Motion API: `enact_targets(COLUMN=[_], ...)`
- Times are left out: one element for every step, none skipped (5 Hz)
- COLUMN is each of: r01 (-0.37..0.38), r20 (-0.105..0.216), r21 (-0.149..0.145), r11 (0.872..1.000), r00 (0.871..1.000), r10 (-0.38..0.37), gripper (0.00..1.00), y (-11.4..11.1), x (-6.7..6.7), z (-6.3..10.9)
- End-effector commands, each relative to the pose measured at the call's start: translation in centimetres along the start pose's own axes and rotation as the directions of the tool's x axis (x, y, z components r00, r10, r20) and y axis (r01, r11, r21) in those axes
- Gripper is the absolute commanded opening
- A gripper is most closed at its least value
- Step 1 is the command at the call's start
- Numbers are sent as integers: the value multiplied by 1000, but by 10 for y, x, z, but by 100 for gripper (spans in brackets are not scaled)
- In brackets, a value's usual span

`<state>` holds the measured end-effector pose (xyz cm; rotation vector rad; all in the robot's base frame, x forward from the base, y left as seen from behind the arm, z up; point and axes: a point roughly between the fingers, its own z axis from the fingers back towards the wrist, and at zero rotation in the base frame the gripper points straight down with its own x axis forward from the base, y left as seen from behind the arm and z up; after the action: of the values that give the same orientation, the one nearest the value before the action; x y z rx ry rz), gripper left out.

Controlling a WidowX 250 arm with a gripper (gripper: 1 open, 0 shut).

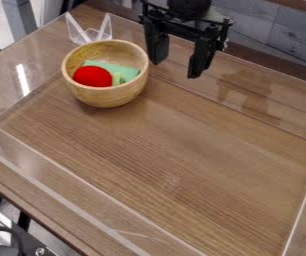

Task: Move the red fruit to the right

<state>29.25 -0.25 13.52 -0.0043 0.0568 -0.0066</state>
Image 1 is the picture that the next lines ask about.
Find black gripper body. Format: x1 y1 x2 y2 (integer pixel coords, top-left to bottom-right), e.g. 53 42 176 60
141 0 233 51

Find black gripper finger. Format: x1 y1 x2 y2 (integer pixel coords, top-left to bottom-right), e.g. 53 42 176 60
143 20 169 65
188 36 216 79

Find red plush strawberry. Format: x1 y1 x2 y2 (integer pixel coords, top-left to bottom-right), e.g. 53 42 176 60
73 66 113 87

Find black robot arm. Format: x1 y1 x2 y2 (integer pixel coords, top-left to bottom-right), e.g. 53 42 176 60
138 0 233 79

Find wooden bowl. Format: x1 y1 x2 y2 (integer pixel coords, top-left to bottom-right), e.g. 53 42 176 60
61 40 149 108

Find green rectangular block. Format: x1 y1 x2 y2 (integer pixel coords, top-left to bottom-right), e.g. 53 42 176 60
83 60 139 86

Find clear acrylic tray walls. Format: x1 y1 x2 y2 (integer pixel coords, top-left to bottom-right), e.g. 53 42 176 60
0 20 306 256

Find grey post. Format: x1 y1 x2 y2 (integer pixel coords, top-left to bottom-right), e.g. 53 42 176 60
1 0 37 41

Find black metal bracket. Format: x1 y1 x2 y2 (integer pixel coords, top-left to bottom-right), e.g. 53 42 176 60
10 223 58 256

